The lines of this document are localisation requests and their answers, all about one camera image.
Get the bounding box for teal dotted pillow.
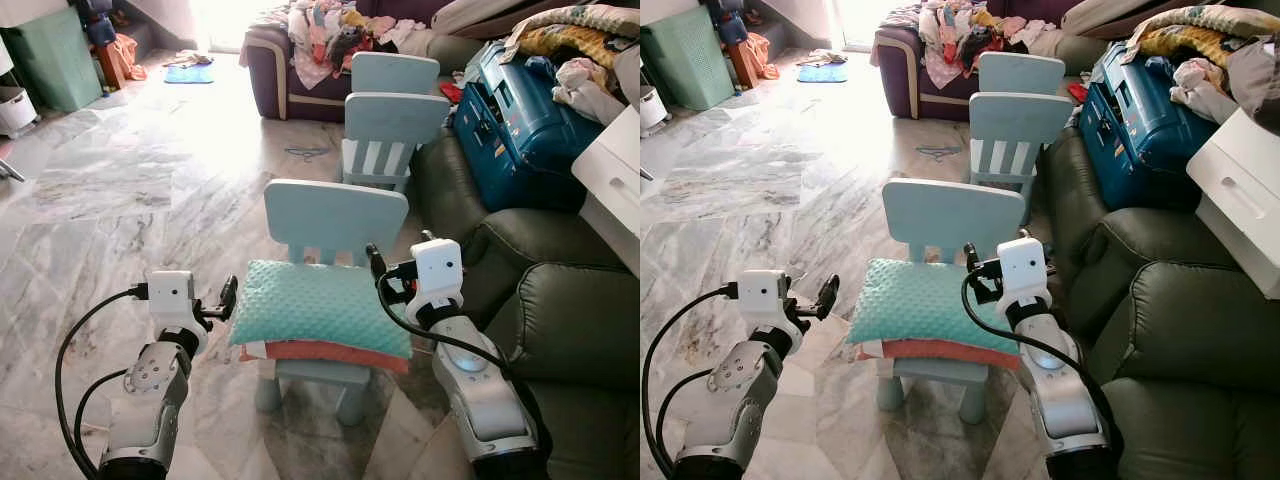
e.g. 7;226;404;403
228;259;414;361
846;258;1023;357

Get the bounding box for orange dotted pillow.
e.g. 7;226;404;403
857;338;1021;373
238;338;411;376

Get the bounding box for dark green leather sofa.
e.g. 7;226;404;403
405;125;641;480
1035;125;1280;480

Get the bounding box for purple sofa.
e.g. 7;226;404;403
873;0;1121;123
243;0;501;123

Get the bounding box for blue hard suitcase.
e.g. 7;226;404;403
1078;40;1226;211
452;40;601;213

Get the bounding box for pile of colourful clothes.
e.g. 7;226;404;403
288;0;441;91
918;0;1071;91

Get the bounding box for white drawer unit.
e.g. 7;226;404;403
570;105;641;279
1187;108;1280;301

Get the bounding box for orange cloth on stool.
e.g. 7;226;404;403
98;35;148;91
725;35;781;91

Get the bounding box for white plastic basket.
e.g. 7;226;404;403
0;85;39;136
640;85;669;131

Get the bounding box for white and pink clothes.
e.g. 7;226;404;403
1170;57;1251;126
550;57;626;126

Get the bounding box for green laundry basket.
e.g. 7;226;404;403
0;8;104;113
640;8;736;111

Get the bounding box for beige mattress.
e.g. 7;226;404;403
1060;0;1241;39
430;0;611;39

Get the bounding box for grey brown cloth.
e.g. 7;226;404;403
612;45;641;101
1228;40;1280;136

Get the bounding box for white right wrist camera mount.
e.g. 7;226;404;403
996;236;1051;306
408;238;464;311

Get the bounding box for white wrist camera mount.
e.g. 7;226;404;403
408;238;464;311
146;270;201;331
738;270;796;331
996;236;1051;306

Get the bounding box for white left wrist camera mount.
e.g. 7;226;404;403
146;270;201;331
738;270;796;331

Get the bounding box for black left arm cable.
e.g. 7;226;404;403
55;285;151;476
642;283;741;476

